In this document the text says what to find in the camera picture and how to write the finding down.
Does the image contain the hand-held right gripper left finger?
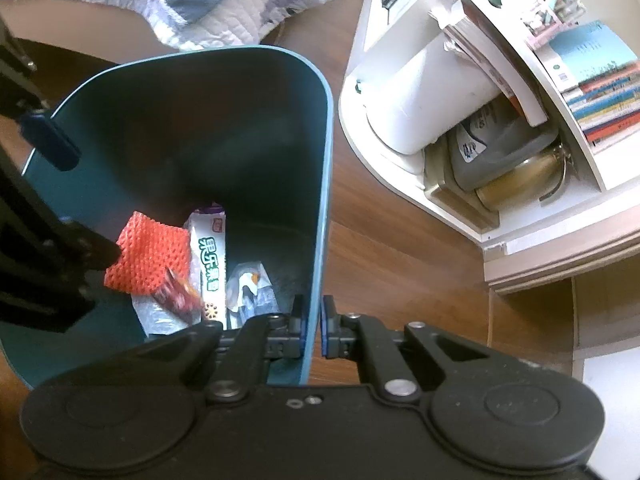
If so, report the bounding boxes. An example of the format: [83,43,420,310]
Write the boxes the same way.
[149,294,308,404]

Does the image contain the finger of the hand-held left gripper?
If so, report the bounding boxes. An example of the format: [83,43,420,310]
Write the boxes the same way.
[0,157,122,335]
[0,12,82,172]

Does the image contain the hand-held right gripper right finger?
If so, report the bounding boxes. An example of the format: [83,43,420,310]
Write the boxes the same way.
[321,294,493,404]

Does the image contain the orange foam net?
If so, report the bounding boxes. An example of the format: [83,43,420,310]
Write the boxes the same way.
[104,211,193,295]

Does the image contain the grey white plastic wrapper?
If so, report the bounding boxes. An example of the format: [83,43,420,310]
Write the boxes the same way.
[226,259,280,330]

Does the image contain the light blue bubble mailer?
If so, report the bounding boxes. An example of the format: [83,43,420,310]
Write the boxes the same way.
[131,287,201,343]

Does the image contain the red snack wrapper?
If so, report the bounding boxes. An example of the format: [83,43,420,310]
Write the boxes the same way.
[154,266,203,322]

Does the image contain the long white biscuit wrapper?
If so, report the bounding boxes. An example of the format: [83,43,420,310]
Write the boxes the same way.
[187,202,230,328]

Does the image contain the teal plastic bin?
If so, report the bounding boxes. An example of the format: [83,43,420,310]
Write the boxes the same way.
[0,45,335,391]

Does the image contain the patchwork quilt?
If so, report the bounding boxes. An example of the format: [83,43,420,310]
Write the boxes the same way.
[0,0,343,51]

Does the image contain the white shelf cabinet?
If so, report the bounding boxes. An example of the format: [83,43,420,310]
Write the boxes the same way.
[339,0,640,293]

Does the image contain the gold metal pot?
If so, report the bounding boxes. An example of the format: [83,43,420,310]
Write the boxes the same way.
[475,144,571,215]

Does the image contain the white round appliance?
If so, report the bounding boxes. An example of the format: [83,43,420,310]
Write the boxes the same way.
[365,35,501,157]

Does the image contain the beige wooden furniture panel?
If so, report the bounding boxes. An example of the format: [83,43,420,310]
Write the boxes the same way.
[482,237,640,361]

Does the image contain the leaning stack of books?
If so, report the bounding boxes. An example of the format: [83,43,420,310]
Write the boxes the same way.
[429,0,549,128]

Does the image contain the row of colourful books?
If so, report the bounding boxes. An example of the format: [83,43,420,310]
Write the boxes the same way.
[560,62,640,155]

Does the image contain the light blue book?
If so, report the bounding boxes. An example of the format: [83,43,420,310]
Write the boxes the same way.
[542,20,640,93]

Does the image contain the pen holder with pens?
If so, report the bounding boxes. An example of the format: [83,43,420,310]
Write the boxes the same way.
[521,0,587,37]

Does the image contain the beige bed frame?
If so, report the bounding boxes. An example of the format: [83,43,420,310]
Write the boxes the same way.
[0,0,296,68]

